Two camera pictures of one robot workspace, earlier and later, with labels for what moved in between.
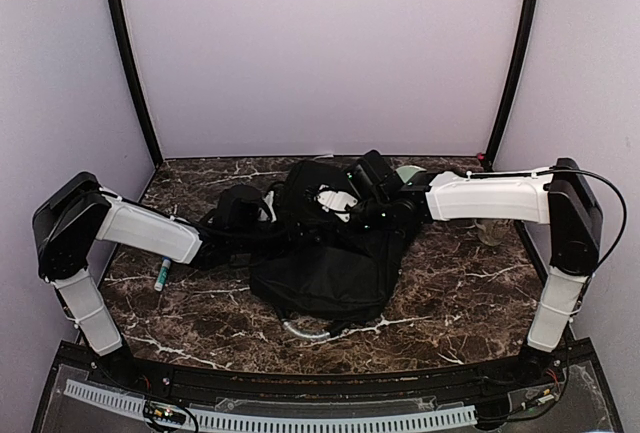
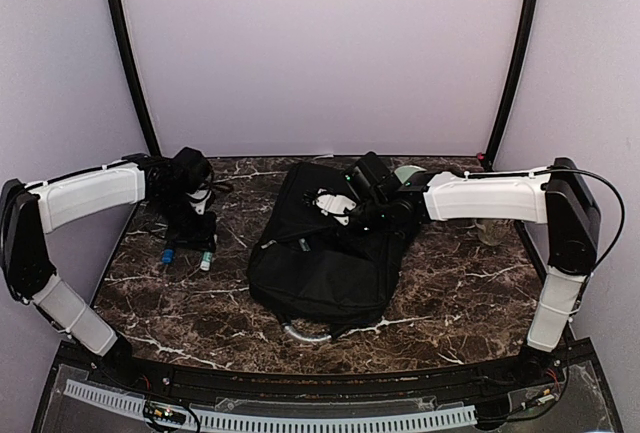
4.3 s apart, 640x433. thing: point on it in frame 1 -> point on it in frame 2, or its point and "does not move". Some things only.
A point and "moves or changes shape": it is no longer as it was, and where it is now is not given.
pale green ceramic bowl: x=408 y=171 does not move
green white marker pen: x=163 y=274 moves or changes shape
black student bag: x=331 y=262 does not move
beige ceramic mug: x=491 y=233 does not move
